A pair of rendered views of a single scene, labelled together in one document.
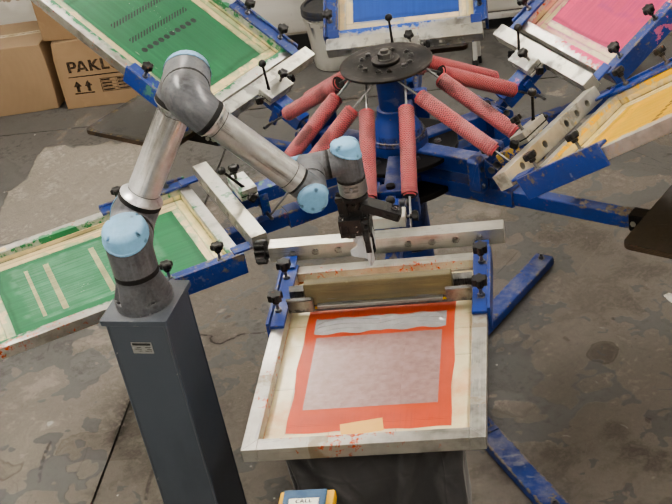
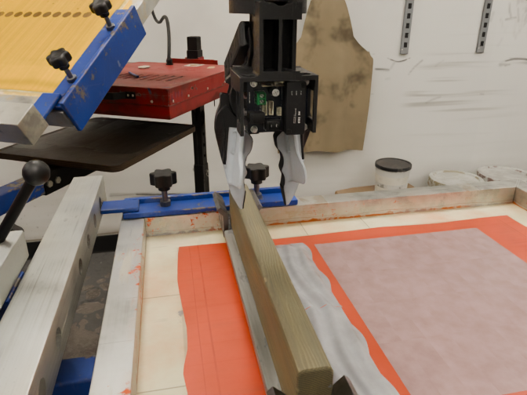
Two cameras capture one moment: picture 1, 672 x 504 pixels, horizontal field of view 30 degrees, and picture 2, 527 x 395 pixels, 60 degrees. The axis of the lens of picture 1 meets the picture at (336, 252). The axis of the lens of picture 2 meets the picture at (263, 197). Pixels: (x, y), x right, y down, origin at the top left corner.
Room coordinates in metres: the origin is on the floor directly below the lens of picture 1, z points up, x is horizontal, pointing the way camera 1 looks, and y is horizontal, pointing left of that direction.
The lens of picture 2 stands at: (3.04, 0.33, 1.32)
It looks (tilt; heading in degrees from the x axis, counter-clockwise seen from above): 23 degrees down; 246
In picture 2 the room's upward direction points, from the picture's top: straight up
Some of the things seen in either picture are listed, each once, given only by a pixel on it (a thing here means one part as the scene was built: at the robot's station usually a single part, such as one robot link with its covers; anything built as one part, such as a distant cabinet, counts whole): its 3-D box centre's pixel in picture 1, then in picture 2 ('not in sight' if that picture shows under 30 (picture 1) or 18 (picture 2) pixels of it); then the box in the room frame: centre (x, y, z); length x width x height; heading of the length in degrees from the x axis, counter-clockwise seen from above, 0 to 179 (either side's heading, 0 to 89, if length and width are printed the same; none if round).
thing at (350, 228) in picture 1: (355, 213); (269, 67); (2.85, -0.07, 1.26); 0.09 x 0.08 x 0.12; 78
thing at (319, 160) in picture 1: (309, 171); not in sight; (2.84, 0.03, 1.42); 0.11 x 0.11 x 0.08; 89
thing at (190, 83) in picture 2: not in sight; (154, 85); (2.73, -1.33, 1.06); 0.61 x 0.46 x 0.12; 48
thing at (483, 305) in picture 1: (482, 286); (212, 214); (2.82, -0.37, 0.98); 0.30 x 0.05 x 0.07; 168
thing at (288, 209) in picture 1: (232, 237); not in sight; (3.49, 0.32, 0.90); 1.24 x 0.06 x 0.06; 108
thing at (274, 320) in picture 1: (284, 302); not in sight; (2.94, 0.17, 0.98); 0.30 x 0.05 x 0.07; 168
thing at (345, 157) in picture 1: (346, 160); not in sight; (2.85, -0.07, 1.42); 0.09 x 0.08 x 0.11; 89
